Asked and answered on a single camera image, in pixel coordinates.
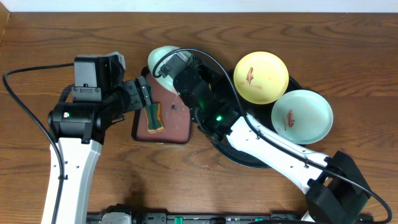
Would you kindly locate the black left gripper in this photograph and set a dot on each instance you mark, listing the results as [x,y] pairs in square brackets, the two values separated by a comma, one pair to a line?
[138,94]

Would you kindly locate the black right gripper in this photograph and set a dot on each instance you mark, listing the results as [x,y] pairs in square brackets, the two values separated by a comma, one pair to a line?
[213,77]

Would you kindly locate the orange green sponge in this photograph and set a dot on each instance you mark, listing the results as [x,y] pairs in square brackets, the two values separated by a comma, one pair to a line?
[154,119]

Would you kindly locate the light green plate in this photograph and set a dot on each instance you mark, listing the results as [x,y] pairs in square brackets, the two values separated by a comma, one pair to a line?
[154,61]

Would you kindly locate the mint green plate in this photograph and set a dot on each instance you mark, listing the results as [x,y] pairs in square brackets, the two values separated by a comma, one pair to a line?
[302,116]

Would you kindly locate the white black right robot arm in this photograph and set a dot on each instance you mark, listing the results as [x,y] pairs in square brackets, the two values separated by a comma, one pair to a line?
[335,190]

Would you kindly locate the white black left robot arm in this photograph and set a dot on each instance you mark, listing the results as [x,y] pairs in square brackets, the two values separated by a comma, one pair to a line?
[98,99]

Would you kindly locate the black rectangular water tray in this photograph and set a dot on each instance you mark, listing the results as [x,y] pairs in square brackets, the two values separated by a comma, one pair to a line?
[175,116]

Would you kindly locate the round black tray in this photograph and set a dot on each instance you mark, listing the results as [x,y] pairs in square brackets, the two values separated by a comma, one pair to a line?
[218,131]

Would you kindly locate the yellow plastic plate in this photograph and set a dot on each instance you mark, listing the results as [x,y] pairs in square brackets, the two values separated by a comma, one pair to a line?
[261,77]

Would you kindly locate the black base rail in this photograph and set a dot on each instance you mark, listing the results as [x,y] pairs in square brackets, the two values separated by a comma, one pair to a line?
[120,213]

